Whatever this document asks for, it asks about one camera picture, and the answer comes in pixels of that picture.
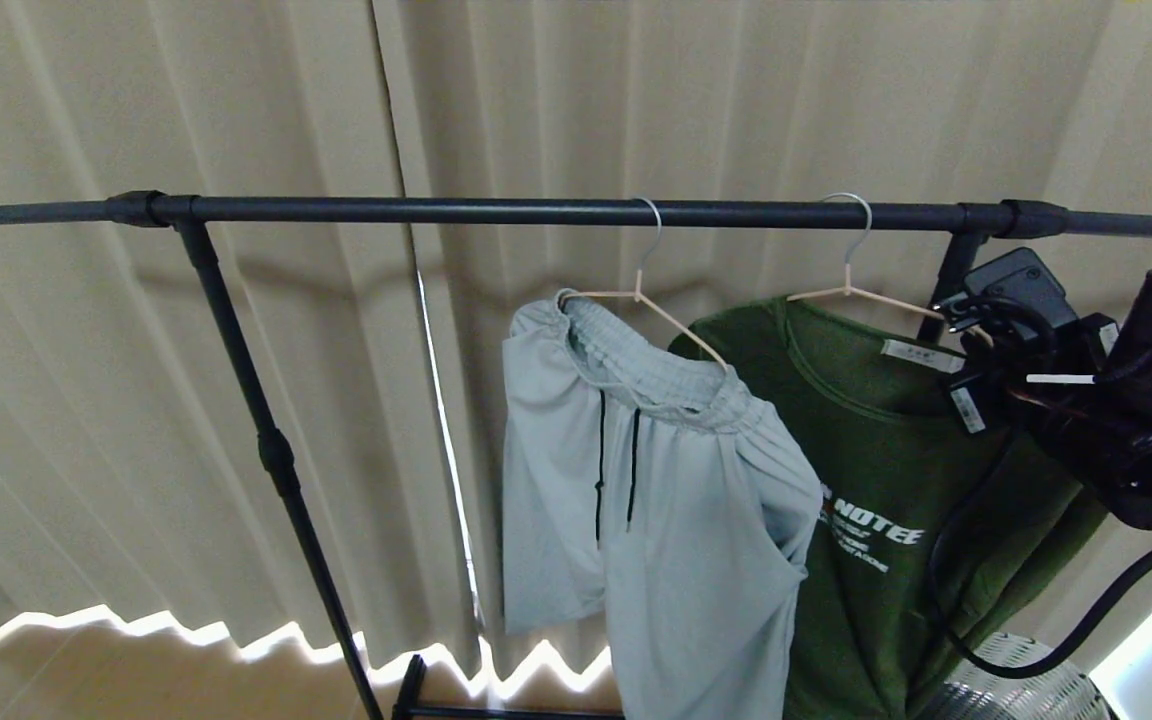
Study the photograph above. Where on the beige curtain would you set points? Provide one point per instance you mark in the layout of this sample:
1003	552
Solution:
136	450

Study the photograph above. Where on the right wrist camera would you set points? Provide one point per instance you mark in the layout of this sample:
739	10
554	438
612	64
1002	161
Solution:
1016	280

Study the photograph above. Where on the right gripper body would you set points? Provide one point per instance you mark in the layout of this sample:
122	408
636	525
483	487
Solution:
996	400

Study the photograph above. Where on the green garment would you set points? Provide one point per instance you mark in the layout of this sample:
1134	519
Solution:
876	480

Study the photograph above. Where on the pink clothes hanger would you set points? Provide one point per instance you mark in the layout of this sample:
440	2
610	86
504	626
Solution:
848	275
640	280

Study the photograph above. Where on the black clothes rack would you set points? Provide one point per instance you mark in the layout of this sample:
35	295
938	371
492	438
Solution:
536	211

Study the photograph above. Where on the pale grey shorts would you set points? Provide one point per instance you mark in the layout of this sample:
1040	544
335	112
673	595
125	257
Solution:
686	540

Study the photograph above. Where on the white laundry basket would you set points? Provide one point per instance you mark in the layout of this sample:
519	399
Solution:
1016	690

